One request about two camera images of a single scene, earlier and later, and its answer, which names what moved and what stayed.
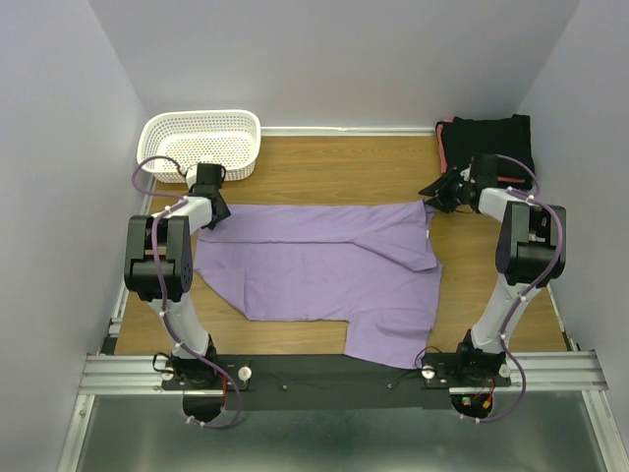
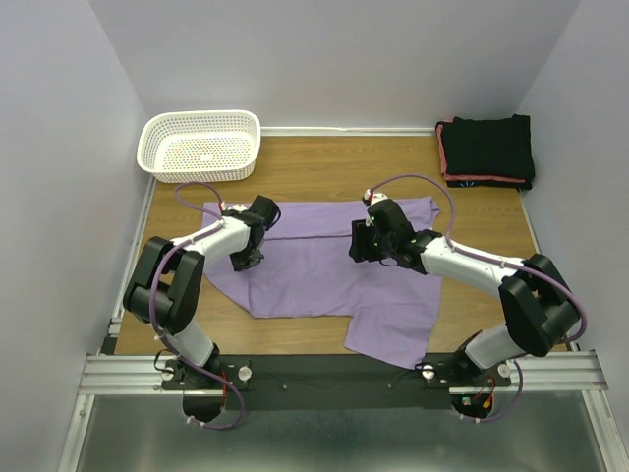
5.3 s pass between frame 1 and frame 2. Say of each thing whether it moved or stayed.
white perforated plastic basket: stayed
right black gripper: moved
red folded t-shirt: stayed
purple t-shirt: stayed
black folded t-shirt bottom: stayed
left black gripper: moved
